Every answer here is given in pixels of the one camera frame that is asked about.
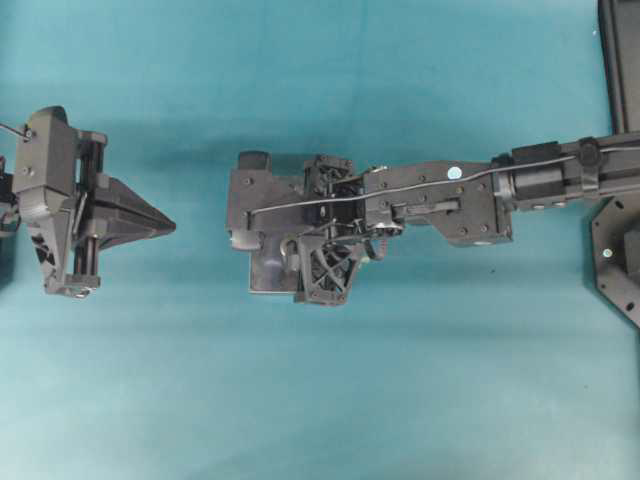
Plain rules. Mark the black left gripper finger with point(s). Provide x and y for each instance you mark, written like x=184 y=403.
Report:
x=113 y=193
x=112 y=232

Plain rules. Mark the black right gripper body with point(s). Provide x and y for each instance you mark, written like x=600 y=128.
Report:
x=331 y=246

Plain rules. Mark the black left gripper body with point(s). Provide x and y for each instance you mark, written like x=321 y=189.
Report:
x=68 y=259

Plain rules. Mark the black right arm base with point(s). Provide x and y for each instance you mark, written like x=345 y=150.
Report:
x=613 y=231

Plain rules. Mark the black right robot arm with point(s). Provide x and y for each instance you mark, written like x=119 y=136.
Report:
x=468 y=203

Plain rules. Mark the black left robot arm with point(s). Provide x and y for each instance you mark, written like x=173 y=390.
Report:
x=102 y=213

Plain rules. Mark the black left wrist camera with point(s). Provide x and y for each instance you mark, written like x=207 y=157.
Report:
x=45 y=164

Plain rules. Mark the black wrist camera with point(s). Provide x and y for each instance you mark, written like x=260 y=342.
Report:
x=261 y=180
x=45 y=164

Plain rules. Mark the grey metal base plate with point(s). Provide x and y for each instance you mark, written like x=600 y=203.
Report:
x=268 y=273

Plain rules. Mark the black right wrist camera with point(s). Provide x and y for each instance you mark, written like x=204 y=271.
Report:
x=261 y=180

